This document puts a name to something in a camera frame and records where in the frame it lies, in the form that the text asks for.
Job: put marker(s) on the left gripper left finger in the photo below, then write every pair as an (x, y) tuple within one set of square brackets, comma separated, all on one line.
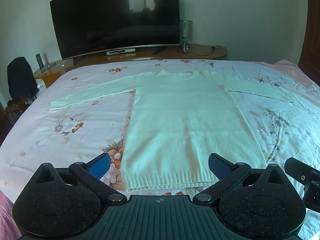
[(90, 174)]

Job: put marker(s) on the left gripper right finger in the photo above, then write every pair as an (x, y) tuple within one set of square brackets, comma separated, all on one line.
[(231, 177)]

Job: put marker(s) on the white knit sweater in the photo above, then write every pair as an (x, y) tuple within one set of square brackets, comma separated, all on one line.
[(177, 121)]

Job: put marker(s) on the floral pink bed sheet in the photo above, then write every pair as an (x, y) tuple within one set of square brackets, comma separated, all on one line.
[(81, 132)]

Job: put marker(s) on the wooden chair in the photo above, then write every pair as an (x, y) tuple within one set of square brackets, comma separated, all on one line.
[(16, 107)]

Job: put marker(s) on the wooden tv console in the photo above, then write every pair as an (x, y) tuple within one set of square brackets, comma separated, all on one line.
[(194, 51)]

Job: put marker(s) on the black jacket on chair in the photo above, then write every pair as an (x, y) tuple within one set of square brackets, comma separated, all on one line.
[(20, 78)]

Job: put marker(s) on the brown wooden door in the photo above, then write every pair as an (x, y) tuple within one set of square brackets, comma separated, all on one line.
[(309, 59)]

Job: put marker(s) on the silver set-top box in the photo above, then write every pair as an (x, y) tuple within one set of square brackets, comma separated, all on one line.
[(120, 51)]

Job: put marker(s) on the black remote control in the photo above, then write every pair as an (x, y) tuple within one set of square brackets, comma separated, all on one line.
[(159, 49)]

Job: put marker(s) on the large curved black television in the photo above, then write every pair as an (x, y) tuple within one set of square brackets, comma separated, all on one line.
[(89, 26)]

